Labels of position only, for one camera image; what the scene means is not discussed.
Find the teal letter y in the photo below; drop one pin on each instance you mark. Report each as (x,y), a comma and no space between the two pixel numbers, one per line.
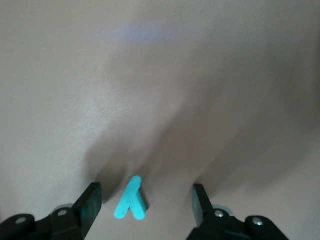
(130,200)

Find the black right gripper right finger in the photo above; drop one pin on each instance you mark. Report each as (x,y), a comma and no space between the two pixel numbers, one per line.
(220,227)

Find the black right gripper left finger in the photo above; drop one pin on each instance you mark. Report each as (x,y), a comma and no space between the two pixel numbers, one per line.
(65,225)

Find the brown table cover sheet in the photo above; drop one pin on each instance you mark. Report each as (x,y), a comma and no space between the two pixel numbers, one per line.
(160,87)

